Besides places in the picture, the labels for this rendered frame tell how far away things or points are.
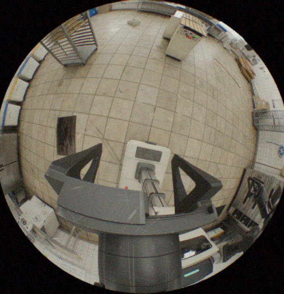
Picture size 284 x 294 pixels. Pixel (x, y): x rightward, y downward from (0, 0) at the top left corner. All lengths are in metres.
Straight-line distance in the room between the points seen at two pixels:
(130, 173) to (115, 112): 0.81
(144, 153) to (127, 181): 0.38
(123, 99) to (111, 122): 0.36
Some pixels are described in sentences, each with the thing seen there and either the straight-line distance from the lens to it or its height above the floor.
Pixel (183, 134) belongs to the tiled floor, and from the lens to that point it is 1.61.
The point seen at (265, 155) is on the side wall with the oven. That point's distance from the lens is 4.36.
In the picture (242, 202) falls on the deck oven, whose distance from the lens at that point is 3.49.
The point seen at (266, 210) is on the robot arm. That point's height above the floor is 1.44.
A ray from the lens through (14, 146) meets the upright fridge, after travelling 3.14.
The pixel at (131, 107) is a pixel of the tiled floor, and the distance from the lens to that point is 1.47.
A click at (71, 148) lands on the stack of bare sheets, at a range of 1.67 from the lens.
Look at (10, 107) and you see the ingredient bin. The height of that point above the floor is 0.58.
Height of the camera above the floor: 1.42
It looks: 81 degrees down
